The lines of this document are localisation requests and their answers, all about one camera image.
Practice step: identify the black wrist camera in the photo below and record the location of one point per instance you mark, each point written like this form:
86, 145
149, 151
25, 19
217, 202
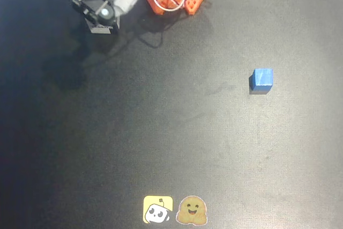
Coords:
93, 2

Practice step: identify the white cardboard box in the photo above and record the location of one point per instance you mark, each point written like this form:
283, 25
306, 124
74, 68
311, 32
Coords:
100, 29

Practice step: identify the black table mat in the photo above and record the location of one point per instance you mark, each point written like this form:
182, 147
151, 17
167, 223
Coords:
80, 132

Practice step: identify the blue cube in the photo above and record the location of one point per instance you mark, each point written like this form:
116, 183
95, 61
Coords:
263, 78

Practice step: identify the hugging face sticker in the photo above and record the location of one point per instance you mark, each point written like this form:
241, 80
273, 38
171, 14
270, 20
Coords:
191, 210

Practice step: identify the yellow robot sticker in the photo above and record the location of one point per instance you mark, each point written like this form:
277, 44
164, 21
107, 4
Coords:
158, 208

